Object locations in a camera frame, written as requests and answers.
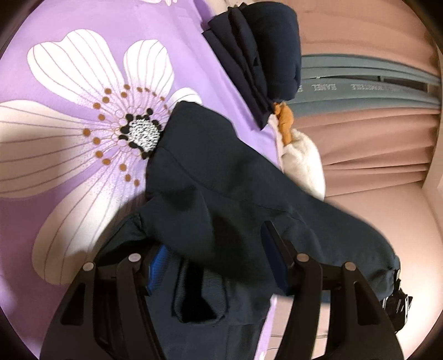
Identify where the dark navy jacket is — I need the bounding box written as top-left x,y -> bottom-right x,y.
95,101 -> 400,359

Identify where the pink pleated curtain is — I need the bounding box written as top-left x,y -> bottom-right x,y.
207,0 -> 443,198

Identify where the white plush duck toy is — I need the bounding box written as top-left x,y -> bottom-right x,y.
268,102 -> 326,201

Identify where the purple floral bed sheet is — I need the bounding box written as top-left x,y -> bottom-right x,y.
1,1 -> 277,355

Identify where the grey blue lettered curtain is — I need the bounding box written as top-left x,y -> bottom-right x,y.
288,54 -> 442,117

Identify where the folded dark navy garment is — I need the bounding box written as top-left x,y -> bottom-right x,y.
203,1 -> 302,129

